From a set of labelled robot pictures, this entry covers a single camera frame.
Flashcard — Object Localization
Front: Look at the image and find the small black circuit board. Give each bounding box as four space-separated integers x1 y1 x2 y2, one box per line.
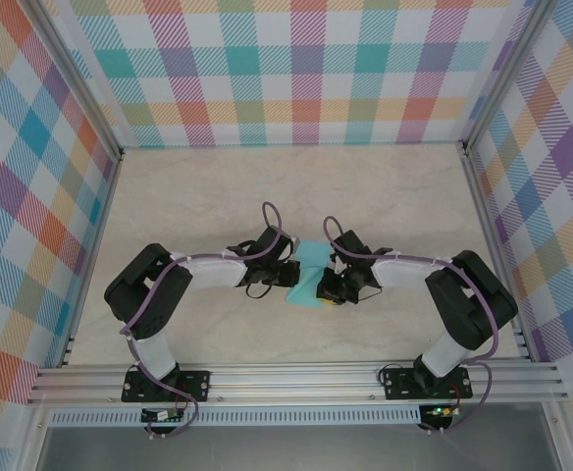
140 407 185 424

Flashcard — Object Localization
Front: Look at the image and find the slanted aluminium frame post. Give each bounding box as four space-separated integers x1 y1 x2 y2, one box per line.
29 0 125 161
461 0 551 154

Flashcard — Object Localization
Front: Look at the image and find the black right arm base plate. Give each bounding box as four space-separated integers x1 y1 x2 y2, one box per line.
382 366 473 401

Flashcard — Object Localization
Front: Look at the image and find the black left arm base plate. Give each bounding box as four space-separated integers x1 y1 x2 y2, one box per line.
122 370 212 404

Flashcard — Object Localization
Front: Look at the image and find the wide aluminium mounting rail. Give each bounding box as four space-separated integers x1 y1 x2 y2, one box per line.
25 361 570 406

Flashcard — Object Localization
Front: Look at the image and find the aluminium table side rail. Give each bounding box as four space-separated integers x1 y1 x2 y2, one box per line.
460 141 534 364
58 149 125 370

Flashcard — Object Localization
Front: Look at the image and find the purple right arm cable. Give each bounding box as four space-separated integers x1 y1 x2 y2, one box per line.
322 216 503 436

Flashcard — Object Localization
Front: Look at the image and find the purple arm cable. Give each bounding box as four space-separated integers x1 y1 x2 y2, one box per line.
322 216 503 436
119 200 287 440

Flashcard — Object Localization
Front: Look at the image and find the small circuit board green light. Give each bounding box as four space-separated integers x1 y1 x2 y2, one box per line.
426 404 464 419

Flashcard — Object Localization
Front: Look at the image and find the slotted grey cable tray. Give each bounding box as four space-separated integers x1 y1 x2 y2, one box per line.
49 405 423 427

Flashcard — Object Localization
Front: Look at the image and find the teal cloth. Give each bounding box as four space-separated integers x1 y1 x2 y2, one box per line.
285 238 333 311

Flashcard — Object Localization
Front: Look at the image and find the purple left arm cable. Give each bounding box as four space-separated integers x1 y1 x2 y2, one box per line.
119 200 287 440

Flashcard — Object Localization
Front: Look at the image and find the thin black left gripper wire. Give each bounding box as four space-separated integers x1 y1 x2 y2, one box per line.
244 283 274 302

